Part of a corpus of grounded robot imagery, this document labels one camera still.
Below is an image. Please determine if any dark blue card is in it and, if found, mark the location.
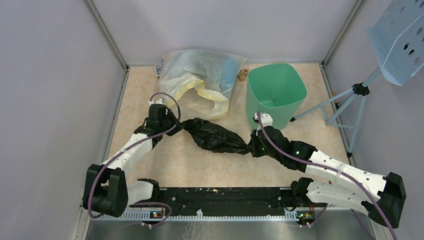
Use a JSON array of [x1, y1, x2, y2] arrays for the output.
[[154, 63, 163, 78]]

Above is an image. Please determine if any small brown object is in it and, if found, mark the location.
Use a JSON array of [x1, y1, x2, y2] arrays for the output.
[[236, 68, 249, 82]]

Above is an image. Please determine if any light blue perforated stand tray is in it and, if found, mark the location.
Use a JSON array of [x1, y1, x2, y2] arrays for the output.
[[366, 0, 424, 86]]

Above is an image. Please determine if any green plastic trash bin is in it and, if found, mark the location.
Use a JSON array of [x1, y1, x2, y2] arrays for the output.
[[245, 63, 308, 130]]

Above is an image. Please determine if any translucent yellow-trimmed plastic bag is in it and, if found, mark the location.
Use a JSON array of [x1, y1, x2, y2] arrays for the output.
[[157, 49, 247, 121]]

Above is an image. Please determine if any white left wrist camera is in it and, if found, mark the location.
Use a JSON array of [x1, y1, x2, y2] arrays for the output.
[[155, 98, 164, 105]]

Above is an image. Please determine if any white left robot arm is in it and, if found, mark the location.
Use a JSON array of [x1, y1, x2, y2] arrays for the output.
[[82, 102, 183, 217]]

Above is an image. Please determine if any white cable duct strip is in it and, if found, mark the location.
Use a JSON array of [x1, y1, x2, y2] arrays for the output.
[[97, 209, 312, 224]]

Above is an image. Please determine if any light blue tripod stand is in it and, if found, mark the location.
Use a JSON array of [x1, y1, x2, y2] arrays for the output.
[[290, 67, 382, 158]]

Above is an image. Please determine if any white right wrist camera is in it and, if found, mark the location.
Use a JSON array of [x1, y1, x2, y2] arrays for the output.
[[253, 112, 273, 131]]

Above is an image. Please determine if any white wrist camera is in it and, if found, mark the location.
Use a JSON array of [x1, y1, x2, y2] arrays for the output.
[[155, 98, 164, 105], [253, 112, 273, 131]]

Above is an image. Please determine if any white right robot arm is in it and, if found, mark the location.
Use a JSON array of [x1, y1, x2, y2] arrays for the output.
[[248, 125, 407, 229]]

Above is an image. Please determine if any black trash bag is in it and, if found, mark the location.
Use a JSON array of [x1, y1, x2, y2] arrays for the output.
[[182, 117, 250, 155]]

